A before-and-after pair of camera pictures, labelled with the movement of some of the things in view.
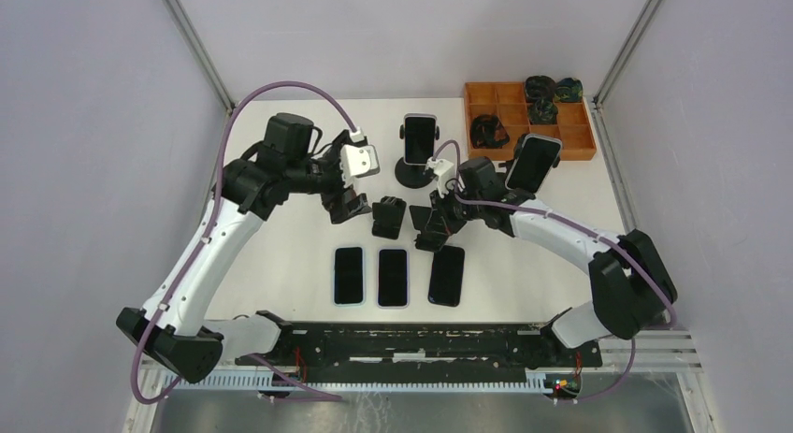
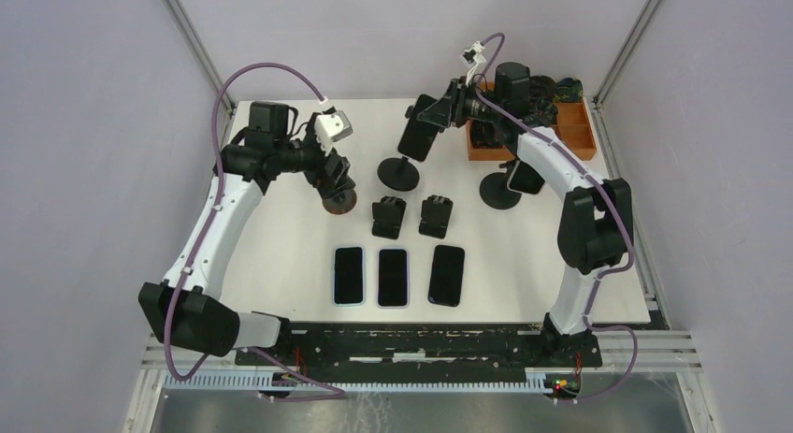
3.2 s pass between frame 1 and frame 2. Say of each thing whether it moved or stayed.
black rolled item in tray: stayed
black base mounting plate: stayed
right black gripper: moved
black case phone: stayed
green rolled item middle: stayed
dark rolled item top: stayed
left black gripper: moved
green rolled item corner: stayed
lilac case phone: stayed
